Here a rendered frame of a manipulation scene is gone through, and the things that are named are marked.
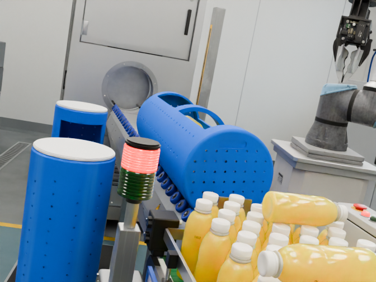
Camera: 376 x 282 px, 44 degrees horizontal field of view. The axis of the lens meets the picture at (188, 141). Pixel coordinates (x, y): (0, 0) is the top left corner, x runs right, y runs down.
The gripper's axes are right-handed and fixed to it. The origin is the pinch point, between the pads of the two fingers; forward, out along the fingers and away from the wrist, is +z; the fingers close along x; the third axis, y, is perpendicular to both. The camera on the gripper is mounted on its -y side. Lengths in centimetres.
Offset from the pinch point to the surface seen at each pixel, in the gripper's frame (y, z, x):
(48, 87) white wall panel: -382, 47, -400
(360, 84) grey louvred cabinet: -279, -29, -14
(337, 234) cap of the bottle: 16.5, 35.6, 9.3
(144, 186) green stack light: 54, 31, -22
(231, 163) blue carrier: -5.3, 29.6, -24.4
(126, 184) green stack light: 55, 31, -24
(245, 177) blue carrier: -8.9, 32.9, -20.4
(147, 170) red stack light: 54, 28, -22
